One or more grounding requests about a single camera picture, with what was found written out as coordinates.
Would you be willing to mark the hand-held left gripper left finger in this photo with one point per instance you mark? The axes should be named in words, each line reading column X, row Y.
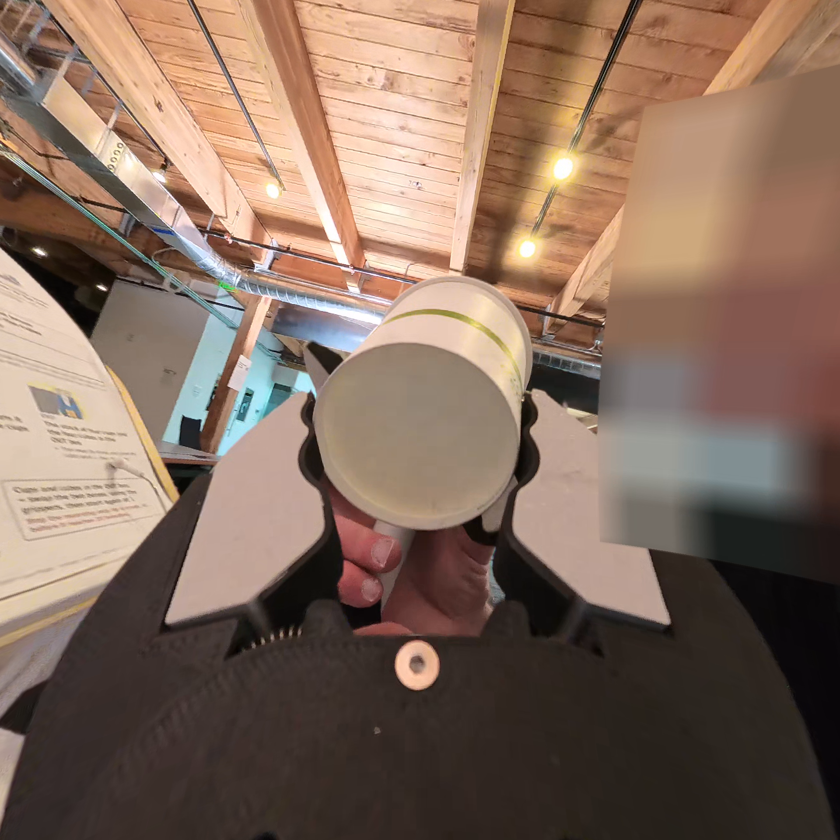
column 256, row 518

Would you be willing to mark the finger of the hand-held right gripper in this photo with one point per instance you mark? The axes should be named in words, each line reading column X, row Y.
column 321, row 364
column 500, row 518

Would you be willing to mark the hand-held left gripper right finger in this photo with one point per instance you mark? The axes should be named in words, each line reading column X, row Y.
column 584, row 525

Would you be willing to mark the white paper cup green line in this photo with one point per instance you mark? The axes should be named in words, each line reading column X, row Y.
column 420, row 433

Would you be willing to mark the person's right hand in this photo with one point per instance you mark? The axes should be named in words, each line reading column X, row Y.
column 446, row 584

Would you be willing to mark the black ceiling pipe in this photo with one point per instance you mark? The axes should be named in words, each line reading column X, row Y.
column 295, row 250

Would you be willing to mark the ceiling spot lamp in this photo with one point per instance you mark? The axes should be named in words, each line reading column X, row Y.
column 272, row 190
column 159, row 174
column 527, row 248
column 562, row 169

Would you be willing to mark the printed instruction sheet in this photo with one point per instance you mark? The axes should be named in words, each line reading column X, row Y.
column 59, row 459

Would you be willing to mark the person's dark clothing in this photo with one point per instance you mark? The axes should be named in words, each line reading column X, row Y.
column 774, row 623

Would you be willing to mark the silver flexible air duct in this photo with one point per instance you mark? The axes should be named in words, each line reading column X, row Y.
column 295, row 295

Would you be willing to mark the wooden support post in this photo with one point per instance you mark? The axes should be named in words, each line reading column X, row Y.
column 233, row 387

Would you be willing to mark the black lamp track rail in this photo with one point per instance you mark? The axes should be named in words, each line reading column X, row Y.
column 594, row 98
column 229, row 85

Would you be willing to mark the rectangular metal air duct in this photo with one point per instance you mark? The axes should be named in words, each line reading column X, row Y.
column 98, row 131

